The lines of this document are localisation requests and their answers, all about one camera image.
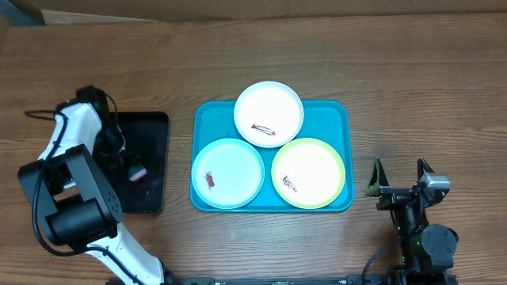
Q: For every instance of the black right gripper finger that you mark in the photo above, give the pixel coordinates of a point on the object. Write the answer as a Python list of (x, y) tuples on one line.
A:
[(378, 182), (423, 167)]

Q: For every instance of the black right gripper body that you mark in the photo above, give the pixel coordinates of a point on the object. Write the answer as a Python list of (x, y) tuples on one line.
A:
[(394, 199)]

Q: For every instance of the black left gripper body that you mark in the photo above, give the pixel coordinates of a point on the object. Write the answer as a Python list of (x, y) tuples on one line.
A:
[(111, 150)]

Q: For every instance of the pink green sponge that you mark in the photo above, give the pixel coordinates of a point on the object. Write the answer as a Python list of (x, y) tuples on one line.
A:
[(136, 172)]

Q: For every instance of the light blue plate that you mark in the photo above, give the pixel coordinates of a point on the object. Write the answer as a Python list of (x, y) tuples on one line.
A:
[(227, 174)]

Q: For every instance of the white pink plate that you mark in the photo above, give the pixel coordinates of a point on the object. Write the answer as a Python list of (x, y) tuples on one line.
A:
[(268, 114)]

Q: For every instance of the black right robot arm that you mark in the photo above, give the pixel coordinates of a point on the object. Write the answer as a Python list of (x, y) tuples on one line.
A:
[(427, 249)]

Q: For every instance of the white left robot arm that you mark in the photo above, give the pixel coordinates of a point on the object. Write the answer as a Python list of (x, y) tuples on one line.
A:
[(75, 209)]

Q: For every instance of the black plastic tray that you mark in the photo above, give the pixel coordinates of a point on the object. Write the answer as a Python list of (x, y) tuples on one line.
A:
[(147, 135)]

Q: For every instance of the blue plastic tray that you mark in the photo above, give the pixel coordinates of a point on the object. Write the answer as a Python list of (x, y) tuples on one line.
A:
[(324, 120)]

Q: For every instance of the yellow green plate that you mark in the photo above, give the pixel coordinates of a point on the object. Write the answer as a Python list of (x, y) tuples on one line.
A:
[(308, 173)]

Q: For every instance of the brown cardboard backdrop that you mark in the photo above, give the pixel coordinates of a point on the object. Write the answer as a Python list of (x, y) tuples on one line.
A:
[(31, 12)]

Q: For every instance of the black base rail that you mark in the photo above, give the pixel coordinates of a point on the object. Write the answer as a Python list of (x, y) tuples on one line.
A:
[(353, 279)]

